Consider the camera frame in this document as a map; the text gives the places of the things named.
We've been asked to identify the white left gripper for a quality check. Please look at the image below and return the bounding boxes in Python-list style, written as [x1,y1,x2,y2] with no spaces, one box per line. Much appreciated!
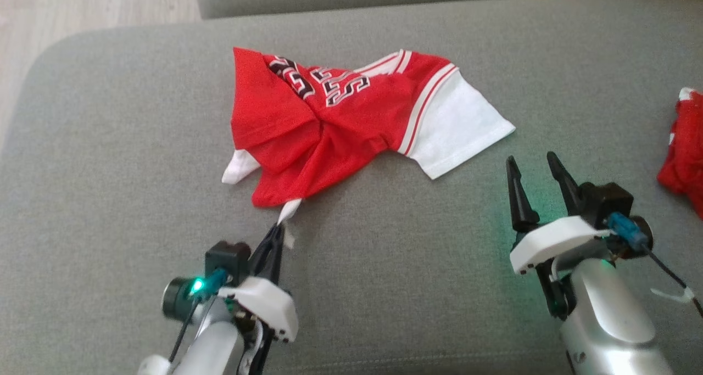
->
[219,224,300,375]

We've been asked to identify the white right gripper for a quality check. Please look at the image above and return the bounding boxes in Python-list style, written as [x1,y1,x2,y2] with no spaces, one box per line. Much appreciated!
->
[505,150,615,320]

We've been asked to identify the red and white jersey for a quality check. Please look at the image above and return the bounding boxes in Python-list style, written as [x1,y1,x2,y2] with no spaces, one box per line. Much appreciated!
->
[221,46,517,250]

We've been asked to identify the red shorts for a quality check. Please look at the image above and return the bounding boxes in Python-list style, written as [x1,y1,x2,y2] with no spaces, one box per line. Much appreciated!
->
[657,86,703,220]

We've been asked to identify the grey sofa chaise seat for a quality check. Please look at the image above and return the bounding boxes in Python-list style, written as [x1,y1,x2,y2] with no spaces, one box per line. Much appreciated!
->
[0,0,703,375]

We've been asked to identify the white cable tie tag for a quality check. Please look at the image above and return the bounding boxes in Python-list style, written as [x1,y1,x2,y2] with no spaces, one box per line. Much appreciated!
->
[650,286,696,305]

